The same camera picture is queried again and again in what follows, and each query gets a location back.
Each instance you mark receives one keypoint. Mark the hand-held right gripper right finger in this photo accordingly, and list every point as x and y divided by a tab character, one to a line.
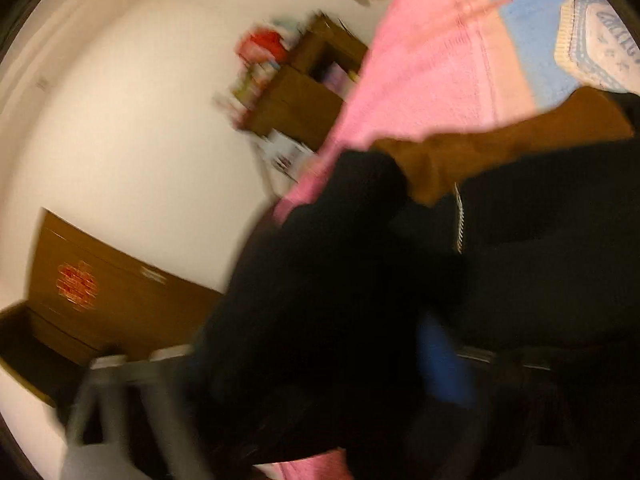
442	360

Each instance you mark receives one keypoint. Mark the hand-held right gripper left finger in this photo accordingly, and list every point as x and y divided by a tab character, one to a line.
125	385

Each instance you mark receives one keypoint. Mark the black hoodie jacket brown hood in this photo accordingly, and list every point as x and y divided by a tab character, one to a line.
525	235

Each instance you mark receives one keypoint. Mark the white paper bag dark print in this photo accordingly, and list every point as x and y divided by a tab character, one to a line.
282	152

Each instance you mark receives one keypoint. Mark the bed with pink-blue sheet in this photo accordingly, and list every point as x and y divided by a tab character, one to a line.
430	70

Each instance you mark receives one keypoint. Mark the brown wooden desk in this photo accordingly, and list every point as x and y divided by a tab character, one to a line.
295	105

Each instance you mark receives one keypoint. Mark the stack of small boxes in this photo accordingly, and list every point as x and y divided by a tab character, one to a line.
340	79

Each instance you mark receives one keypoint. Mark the green packet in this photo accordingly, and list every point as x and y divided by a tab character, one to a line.
255	82

